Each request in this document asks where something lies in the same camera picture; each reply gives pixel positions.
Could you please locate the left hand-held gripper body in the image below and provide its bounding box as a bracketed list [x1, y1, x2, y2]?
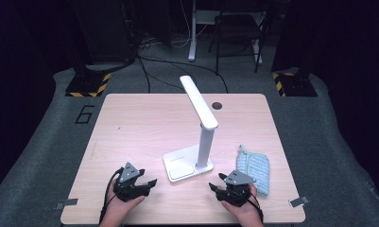
[113, 162, 146, 202]

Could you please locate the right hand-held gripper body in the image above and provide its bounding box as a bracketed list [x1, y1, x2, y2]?
[215, 169, 257, 208]

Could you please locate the long black floor cable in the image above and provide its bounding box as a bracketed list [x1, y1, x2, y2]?
[136, 55, 230, 95]

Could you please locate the light blue fluffy cloth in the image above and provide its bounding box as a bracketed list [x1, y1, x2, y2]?
[235, 144, 270, 197]

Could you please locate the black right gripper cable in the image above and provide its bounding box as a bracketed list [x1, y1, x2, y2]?
[248, 185, 265, 222]

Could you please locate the white desk frame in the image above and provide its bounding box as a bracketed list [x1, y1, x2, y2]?
[187, 0, 267, 66]

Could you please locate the black chair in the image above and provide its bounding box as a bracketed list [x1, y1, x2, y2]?
[208, 0, 270, 76]

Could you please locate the black curtain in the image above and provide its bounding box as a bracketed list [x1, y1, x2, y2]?
[270, 0, 379, 200]
[0, 0, 75, 201]

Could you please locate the person's left hand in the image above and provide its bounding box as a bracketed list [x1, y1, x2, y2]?
[105, 179, 146, 221]

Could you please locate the dark cabinet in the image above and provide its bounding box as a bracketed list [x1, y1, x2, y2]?
[68, 0, 138, 65]

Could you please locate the black yellow striped stand base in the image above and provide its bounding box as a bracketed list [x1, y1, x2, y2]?
[64, 61, 112, 98]
[271, 67, 319, 97]

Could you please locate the white desk lamp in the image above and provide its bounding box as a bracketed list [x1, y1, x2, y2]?
[163, 75, 219, 183]

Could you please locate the person's right hand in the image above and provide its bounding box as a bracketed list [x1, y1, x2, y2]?
[220, 183, 261, 222]

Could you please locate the white cable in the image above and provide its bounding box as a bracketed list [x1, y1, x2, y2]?
[170, 0, 210, 49]

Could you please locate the short black floor cable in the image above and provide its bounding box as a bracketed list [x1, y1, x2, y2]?
[136, 56, 152, 95]

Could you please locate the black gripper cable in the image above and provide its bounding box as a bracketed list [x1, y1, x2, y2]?
[248, 185, 265, 222]
[98, 167, 125, 225]

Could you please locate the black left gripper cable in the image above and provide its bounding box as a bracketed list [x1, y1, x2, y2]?
[98, 167, 125, 225]

